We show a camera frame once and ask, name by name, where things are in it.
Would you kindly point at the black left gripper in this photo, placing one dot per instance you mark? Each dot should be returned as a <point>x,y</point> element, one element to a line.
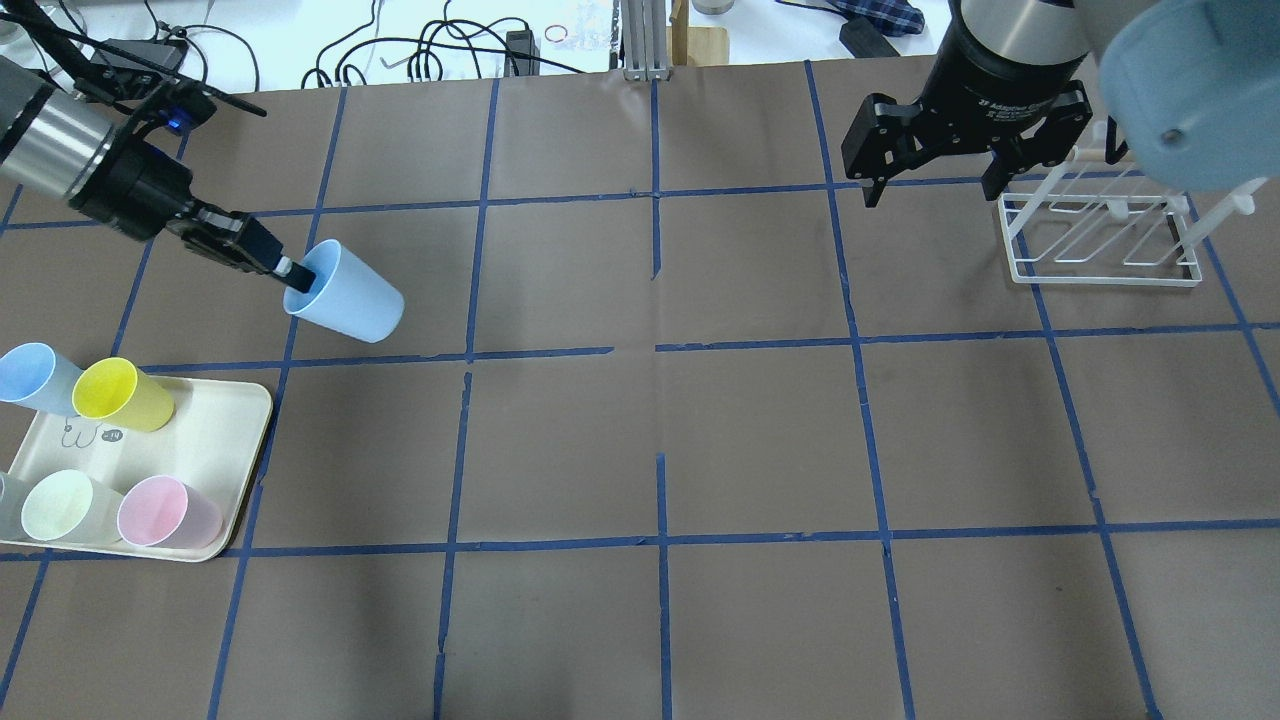
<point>133,189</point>

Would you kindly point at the pink plastic cup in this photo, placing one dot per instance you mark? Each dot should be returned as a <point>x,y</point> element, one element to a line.
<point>164,512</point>

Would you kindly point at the pale green plastic cup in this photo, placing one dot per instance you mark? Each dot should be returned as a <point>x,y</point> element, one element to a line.
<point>69,506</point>

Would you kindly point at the plaid cloth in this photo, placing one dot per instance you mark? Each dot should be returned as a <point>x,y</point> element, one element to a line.
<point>893,18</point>

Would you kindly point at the black power adapter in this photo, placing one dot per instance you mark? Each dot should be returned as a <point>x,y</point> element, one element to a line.
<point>523,57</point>

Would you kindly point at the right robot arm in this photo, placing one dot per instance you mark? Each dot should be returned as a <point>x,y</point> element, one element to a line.
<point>1189,86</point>

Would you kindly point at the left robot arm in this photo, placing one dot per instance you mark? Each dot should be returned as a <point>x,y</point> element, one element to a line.
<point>55,143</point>

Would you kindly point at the cream plastic tray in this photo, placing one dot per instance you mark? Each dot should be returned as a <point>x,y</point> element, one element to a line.
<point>212,444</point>

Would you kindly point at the wooden stand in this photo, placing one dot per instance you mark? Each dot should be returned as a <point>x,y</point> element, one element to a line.
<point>695,46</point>

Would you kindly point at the aluminium frame post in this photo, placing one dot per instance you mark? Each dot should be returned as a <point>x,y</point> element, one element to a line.
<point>643,49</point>

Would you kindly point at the white wire cup rack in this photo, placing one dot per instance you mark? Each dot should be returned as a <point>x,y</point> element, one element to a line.
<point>1090,221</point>

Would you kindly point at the yellow plastic cup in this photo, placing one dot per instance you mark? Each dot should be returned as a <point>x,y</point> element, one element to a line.
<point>114,391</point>

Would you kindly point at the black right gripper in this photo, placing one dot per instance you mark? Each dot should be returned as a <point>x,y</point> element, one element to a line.
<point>990,82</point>

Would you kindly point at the light blue plastic cup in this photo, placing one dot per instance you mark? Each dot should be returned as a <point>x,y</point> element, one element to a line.
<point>347,295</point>

